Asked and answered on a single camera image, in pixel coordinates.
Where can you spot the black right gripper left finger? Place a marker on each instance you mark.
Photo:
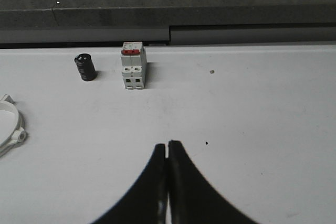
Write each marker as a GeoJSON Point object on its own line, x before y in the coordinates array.
{"type": "Point", "coordinates": [146, 200]}

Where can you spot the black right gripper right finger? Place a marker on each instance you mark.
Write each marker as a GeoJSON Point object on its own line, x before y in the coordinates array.
{"type": "Point", "coordinates": [192, 197]}

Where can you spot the white half pipe clamp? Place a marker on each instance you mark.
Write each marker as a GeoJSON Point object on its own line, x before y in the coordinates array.
{"type": "Point", "coordinates": [15, 134]}

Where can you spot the black cylindrical capacitor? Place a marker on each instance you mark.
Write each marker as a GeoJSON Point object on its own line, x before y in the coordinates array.
{"type": "Point", "coordinates": [85, 67]}

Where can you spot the grey stone countertop ledge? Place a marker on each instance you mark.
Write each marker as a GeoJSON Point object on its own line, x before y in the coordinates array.
{"type": "Point", "coordinates": [172, 21]}

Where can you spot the white circuit breaker red switch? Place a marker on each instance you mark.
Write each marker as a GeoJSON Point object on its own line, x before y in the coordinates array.
{"type": "Point", "coordinates": [134, 63]}

